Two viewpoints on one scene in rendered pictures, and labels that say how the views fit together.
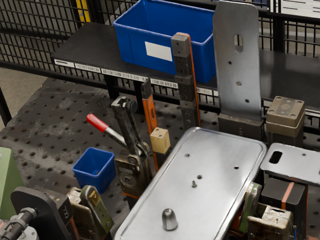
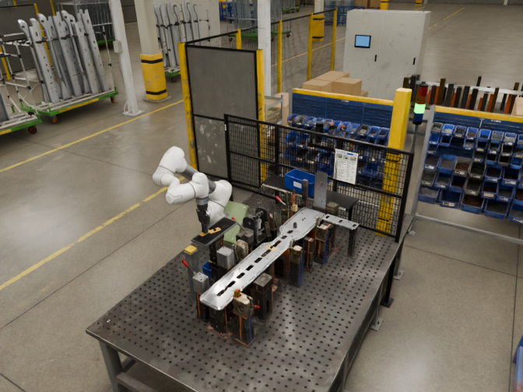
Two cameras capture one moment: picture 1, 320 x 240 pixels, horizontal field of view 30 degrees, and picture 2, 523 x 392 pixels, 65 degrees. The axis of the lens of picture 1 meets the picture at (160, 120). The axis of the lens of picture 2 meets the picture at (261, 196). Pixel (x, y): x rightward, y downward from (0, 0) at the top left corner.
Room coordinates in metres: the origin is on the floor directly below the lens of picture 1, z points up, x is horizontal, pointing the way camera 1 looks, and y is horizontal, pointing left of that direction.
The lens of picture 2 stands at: (-1.91, 0.19, 2.82)
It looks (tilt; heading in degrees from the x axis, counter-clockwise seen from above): 29 degrees down; 2
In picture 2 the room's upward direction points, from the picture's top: 1 degrees counter-clockwise
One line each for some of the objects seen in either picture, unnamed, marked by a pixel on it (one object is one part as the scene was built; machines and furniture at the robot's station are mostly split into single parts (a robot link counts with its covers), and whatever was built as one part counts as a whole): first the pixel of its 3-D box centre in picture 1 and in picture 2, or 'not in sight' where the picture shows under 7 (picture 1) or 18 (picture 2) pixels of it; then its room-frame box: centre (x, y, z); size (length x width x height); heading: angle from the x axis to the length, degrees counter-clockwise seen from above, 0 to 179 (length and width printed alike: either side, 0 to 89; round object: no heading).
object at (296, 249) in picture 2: not in sight; (295, 265); (0.54, 0.03, 0.87); 0.12 x 0.09 x 0.35; 56
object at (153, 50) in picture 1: (174, 38); (302, 182); (1.48, -0.08, 1.09); 0.30 x 0.17 x 0.13; 51
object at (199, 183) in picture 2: not in sight; (198, 184); (0.47, 0.68, 1.59); 0.13 x 0.11 x 0.16; 133
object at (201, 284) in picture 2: not in sight; (202, 297); (0.19, 0.67, 0.88); 0.11 x 0.10 x 0.36; 56
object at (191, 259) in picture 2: not in sight; (194, 275); (0.37, 0.76, 0.92); 0.08 x 0.08 x 0.44; 56
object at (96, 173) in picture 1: (95, 171); not in sight; (1.36, 0.22, 0.74); 0.11 x 0.10 x 0.09; 146
